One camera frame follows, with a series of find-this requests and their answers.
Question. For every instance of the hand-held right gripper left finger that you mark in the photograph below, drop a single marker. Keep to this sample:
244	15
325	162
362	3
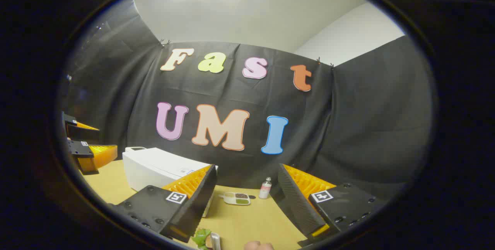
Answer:
199	199

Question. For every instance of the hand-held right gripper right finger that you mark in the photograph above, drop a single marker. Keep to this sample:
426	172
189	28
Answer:
296	203

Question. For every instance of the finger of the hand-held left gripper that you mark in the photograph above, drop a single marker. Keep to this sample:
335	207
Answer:
79	132
91	157

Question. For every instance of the lettuce bread sandwich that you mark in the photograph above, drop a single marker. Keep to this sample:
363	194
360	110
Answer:
200	237

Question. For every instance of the white microwave oven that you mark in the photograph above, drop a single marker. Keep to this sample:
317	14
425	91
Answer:
154	167

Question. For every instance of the small bottle with pink label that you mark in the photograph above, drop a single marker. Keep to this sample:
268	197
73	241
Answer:
265	190

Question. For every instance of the white divided condiment dish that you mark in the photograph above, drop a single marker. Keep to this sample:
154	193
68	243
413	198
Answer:
236	198

